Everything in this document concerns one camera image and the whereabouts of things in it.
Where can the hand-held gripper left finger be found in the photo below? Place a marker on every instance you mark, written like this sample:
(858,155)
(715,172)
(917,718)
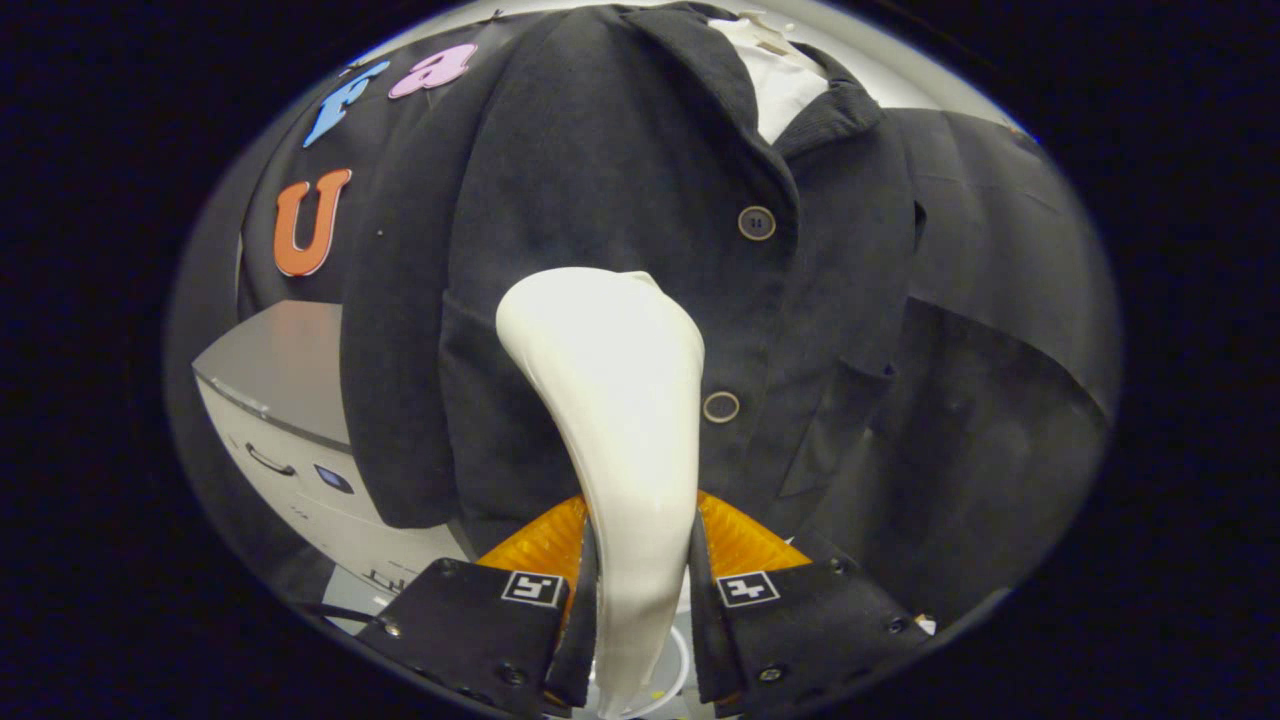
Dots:
(583,650)

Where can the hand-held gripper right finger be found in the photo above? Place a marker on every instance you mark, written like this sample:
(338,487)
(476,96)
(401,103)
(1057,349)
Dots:
(700,640)

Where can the white garment steamer head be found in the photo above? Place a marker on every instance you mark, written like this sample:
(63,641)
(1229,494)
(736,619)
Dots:
(620,420)

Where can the white mannequin torso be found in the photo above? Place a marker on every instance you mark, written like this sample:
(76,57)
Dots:
(785,90)

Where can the black backdrop cloth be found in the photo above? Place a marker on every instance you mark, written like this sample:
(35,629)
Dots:
(1000,300)

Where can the black button jacket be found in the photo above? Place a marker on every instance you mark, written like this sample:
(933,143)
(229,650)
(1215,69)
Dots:
(600,180)

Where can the grey cabinet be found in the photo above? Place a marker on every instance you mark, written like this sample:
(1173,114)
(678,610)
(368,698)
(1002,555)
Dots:
(290,370)

